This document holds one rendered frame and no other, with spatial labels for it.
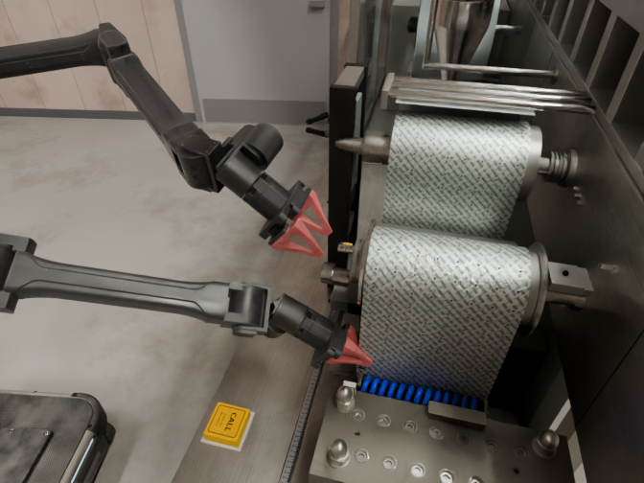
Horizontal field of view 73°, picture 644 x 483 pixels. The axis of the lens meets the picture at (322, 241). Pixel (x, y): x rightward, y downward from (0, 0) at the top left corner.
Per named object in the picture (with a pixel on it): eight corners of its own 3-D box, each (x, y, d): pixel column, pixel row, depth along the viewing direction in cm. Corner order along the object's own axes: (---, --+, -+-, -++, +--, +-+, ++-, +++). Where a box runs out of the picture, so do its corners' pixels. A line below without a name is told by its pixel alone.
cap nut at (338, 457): (330, 443, 71) (330, 429, 69) (352, 448, 71) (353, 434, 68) (324, 466, 69) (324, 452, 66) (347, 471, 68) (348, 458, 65)
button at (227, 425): (219, 407, 90) (218, 401, 89) (251, 415, 89) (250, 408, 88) (204, 439, 85) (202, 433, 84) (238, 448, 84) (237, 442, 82)
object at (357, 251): (356, 266, 78) (358, 230, 75) (367, 267, 78) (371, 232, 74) (348, 291, 72) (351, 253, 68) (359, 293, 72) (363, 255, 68)
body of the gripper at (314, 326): (318, 372, 76) (282, 352, 75) (331, 328, 84) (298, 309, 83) (337, 356, 72) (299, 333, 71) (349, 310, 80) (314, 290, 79)
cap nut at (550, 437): (530, 434, 73) (539, 420, 70) (554, 439, 72) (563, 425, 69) (533, 455, 70) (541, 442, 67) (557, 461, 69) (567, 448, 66)
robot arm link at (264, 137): (191, 187, 73) (176, 146, 66) (226, 146, 80) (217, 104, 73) (253, 207, 70) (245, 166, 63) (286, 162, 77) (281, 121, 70)
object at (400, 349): (356, 376, 83) (361, 310, 72) (484, 402, 79) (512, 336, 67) (356, 378, 83) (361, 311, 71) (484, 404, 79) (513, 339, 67)
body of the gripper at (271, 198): (266, 243, 69) (228, 214, 67) (287, 207, 76) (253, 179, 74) (289, 221, 65) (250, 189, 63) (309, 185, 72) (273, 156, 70)
